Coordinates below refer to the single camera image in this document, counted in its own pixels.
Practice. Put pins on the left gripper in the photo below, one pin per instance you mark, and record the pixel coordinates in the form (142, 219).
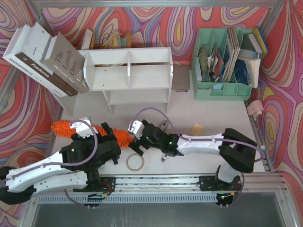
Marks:
(111, 141)

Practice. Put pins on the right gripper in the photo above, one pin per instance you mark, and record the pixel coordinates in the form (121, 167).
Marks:
(139, 141)

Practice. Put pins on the black silver pen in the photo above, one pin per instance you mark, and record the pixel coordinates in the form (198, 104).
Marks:
(163, 158)

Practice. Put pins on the orange microfiber duster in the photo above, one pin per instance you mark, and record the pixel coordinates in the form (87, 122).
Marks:
(62, 128)

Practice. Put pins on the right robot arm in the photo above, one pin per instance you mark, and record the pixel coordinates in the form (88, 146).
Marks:
(237, 150)

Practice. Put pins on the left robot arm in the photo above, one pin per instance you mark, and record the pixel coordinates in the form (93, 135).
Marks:
(74, 167)

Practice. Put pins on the white wooden bookshelf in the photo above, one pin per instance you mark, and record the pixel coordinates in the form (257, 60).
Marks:
(130, 75)

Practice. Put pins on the black white stapler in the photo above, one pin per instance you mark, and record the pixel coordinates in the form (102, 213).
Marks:
(164, 125)

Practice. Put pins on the yellow sticky note pad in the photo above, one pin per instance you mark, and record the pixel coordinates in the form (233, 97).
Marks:
(196, 130)

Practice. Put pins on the grey notebook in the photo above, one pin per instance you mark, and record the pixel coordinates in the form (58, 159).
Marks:
(181, 77)

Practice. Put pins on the The Lonely Ones book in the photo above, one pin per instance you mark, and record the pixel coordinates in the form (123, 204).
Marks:
(65, 61)

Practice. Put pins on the books behind shelf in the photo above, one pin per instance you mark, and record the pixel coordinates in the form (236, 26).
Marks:
(115, 40)

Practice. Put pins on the white Mademoiselle book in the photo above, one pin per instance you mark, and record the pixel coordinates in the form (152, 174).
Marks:
(16, 43)

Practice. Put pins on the mint green desk organizer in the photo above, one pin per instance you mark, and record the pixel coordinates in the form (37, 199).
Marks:
(207, 39)

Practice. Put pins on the brown Fredonia book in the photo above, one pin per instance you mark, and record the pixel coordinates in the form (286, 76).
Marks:
(31, 55)

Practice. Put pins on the pink tape dispenser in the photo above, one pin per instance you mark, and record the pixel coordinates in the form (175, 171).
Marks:
(255, 109)

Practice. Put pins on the white paperback book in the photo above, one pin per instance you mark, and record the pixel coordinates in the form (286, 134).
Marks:
(247, 71)

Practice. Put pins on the blue yellow book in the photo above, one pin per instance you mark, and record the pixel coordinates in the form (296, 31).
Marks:
(256, 32)

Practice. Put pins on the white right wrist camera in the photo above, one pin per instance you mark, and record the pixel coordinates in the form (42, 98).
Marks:
(136, 128)

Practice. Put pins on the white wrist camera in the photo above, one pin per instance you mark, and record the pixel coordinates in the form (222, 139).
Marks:
(83, 127)
(136, 128)

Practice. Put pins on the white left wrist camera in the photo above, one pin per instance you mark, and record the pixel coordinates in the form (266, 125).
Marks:
(83, 127)

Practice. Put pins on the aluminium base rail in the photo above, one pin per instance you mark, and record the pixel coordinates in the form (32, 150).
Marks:
(262, 182)

